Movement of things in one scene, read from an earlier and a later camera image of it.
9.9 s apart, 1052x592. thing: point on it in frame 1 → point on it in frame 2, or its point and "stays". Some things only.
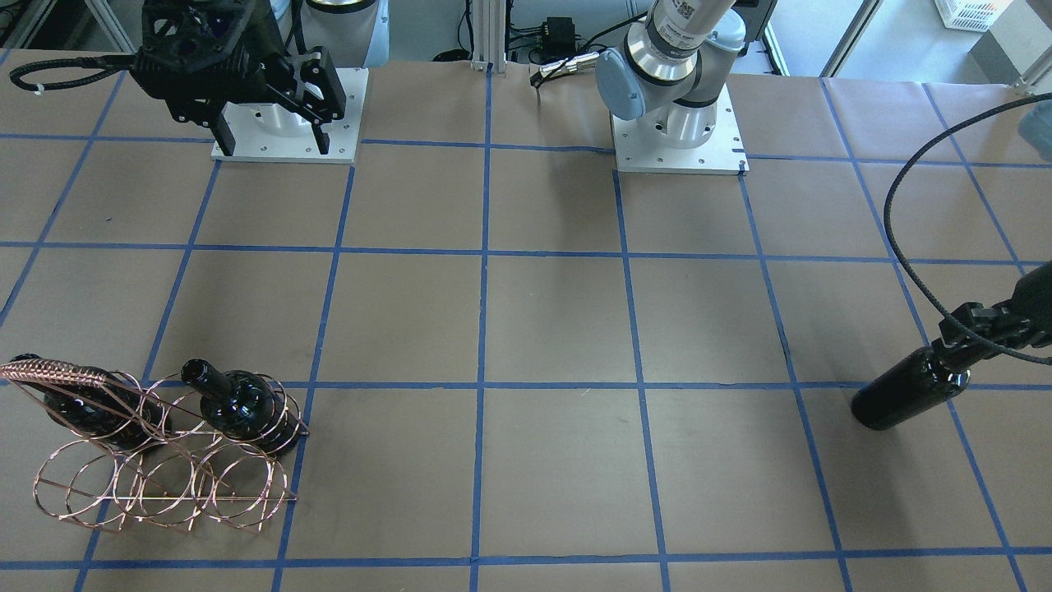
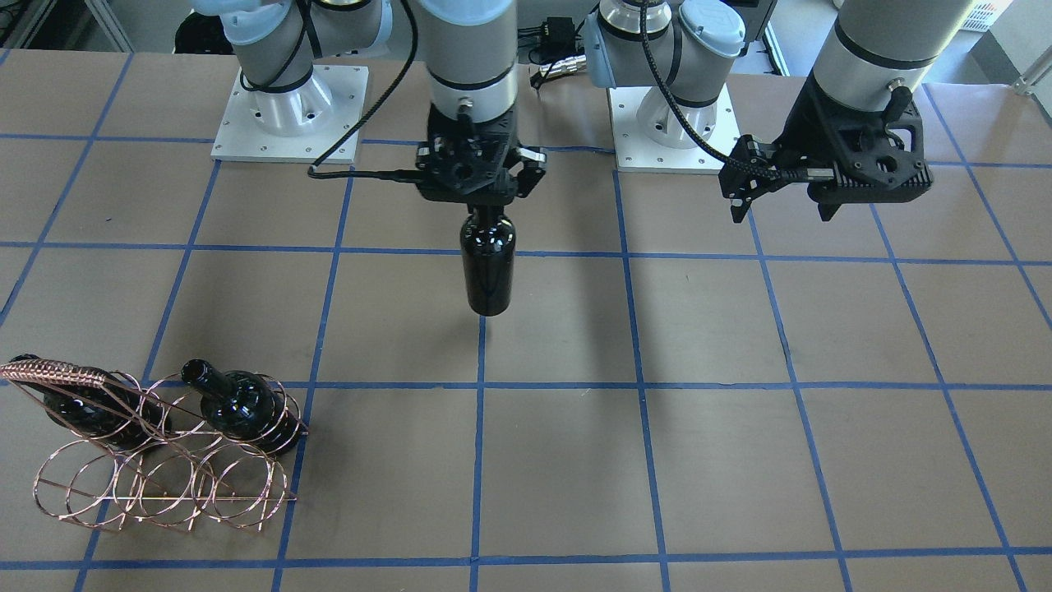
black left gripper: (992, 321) → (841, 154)
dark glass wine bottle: (910, 386) → (488, 245)
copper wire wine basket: (184, 446) stays
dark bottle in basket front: (244, 406) stays
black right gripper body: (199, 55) → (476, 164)
